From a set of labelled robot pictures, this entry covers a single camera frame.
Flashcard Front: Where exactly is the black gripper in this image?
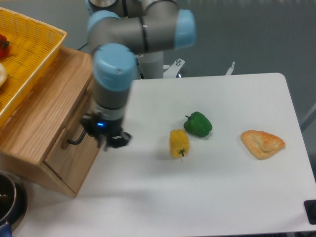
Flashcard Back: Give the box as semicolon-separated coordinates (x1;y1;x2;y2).
81;112;132;152

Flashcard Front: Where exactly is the wooden top drawer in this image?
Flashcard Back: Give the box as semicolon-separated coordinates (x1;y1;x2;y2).
44;81;99;197

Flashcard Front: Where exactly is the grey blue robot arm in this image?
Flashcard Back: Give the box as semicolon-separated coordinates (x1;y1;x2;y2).
81;0;196;148

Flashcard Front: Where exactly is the wooden drawer cabinet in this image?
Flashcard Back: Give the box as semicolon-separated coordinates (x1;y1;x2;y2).
0;47;99;198

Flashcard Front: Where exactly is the yellow toy bell pepper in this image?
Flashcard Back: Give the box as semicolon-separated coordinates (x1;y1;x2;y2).
169;129;190;158

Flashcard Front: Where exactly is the green toy bell pepper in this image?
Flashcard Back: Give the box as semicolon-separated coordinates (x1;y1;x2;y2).
183;112;213;138

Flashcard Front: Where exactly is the dark metal pot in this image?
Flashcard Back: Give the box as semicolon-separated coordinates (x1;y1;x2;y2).
0;172;28;237

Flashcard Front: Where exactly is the yellow plastic basket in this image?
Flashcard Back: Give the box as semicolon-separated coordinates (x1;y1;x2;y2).
0;8;67;124

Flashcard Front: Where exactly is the white toy food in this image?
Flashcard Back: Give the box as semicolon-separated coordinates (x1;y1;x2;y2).
0;64;7;86

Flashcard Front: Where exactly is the red toy pepper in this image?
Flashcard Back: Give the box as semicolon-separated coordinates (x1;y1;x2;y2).
0;35;10;58

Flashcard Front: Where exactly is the toy pastry bread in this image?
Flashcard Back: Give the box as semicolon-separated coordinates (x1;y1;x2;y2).
240;130;286;160

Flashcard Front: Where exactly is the black table corner socket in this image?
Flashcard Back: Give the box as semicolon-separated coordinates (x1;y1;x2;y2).
304;199;316;225

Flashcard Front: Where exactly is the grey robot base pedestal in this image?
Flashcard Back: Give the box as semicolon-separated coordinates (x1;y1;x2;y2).
136;51;163;79

